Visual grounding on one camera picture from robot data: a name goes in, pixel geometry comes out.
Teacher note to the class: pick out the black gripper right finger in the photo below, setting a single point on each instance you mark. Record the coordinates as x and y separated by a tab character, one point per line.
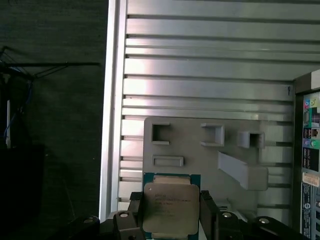
225	227

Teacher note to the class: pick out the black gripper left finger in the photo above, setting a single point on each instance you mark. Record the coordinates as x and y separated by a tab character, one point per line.
125	225

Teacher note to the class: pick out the silver CPU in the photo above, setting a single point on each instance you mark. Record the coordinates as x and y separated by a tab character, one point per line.
170	207

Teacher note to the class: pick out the grey parts rack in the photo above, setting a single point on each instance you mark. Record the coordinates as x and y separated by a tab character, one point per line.
195	155

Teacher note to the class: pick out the black open PC case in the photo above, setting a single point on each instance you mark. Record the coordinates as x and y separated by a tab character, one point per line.
310	160

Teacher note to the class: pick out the black box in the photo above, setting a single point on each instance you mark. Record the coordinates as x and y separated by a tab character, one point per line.
20	195

